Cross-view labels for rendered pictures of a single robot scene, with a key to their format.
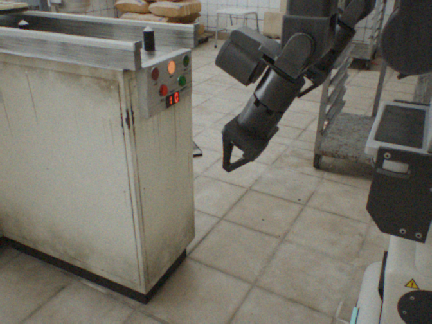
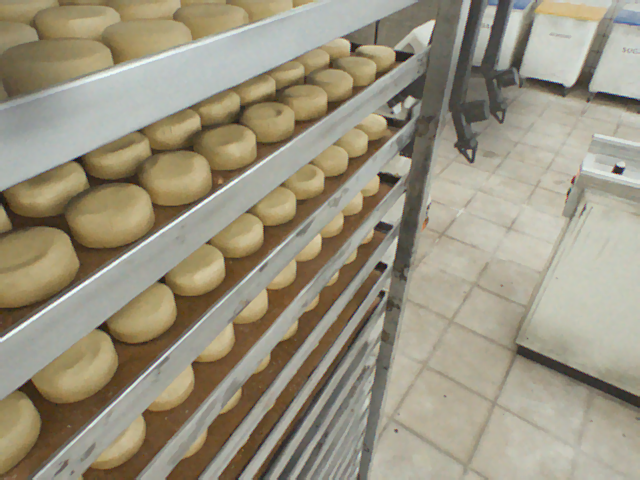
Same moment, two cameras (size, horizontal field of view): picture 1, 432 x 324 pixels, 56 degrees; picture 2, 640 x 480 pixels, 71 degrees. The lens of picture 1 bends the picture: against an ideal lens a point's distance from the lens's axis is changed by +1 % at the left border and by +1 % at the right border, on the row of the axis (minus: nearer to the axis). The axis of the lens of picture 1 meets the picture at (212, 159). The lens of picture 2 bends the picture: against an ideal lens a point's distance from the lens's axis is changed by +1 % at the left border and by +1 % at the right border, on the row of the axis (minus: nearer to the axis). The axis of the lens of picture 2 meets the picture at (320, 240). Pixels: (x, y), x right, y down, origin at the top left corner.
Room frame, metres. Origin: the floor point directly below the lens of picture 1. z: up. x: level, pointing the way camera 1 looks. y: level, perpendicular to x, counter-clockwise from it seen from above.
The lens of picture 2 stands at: (2.56, -0.67, 1.58)
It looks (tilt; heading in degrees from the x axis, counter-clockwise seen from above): 39 degrees down; 184
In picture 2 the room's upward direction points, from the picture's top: 2 degrees clockwise
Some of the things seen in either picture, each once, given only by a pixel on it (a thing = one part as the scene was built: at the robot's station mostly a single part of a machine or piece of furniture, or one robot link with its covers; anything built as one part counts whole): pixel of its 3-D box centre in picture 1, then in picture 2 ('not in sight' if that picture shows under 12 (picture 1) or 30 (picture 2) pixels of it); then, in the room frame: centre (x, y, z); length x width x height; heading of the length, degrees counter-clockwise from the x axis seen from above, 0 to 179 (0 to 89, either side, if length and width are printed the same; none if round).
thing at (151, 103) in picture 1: (166, 81); (578, 184); (1.11, 0.13, 0.77); 0.24 x 0.04 x 0.14; 153
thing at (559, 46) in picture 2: not in sight; (560, 46); (-2.27, 1.26, 0.38); 0.64 x 0.54 x 0.77; 151
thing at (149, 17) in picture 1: (150, 20); not in sight; (5.29, 0.79, 0.32); 0.72 x 0.42 x 0.17; 64
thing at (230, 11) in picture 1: (238, 29); not in sight; (5.21, -0.33, 0.23); 0.45 x 0.45 x 0.46; 52
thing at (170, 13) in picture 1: (177, 7); not in sight; (5.33, 0.44, 0.47); 0.72 x 0.42 x 0.17; 155
